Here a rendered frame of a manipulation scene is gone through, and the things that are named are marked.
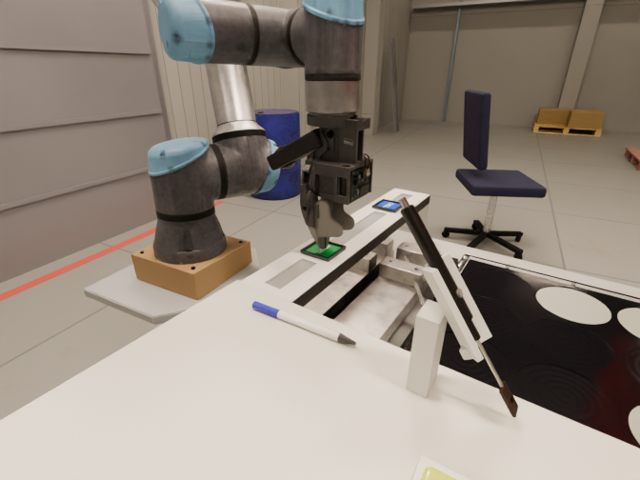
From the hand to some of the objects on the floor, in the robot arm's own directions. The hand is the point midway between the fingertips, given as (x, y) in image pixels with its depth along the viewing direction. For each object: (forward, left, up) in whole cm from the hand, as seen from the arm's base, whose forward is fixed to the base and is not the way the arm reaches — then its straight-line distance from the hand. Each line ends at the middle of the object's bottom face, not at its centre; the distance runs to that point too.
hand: (320, 240), depth 60 cm
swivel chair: (+16, +239, -90) cm, 256 cm away
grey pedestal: (-43, +4, -98) cm, 107 cm away
